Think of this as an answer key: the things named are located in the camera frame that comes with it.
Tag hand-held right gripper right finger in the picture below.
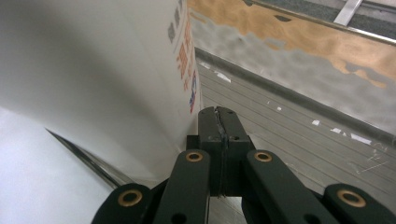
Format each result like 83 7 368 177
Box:
216 106 256 198

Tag white desk frame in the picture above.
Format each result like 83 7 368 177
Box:
332 0 364 26

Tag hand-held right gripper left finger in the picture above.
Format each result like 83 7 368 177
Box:
186 106 226 198

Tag white bottle with blue pump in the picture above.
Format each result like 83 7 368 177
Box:
0 0 204 188

